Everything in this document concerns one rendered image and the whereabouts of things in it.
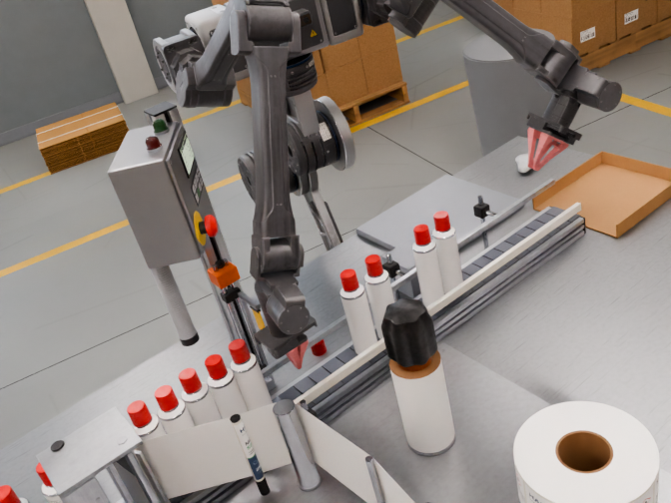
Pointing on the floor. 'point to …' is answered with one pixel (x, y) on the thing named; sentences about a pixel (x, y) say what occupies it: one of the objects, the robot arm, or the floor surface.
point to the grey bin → (501, 93)
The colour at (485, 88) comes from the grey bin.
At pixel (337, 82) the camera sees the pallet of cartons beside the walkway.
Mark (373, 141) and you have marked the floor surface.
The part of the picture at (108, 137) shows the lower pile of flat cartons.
